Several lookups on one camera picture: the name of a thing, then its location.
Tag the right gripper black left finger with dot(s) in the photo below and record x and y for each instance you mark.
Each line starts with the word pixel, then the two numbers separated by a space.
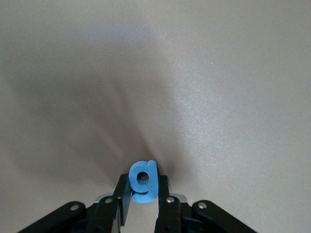
pixel 109 216

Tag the brown table cover sheet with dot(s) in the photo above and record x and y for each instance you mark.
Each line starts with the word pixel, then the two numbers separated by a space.
pixel 218 72

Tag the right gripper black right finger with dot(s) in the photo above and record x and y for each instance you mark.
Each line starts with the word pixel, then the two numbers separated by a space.
pixel 167 216

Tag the blue foam lowercase g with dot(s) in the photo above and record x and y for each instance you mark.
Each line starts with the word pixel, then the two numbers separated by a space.
pixel 151 184

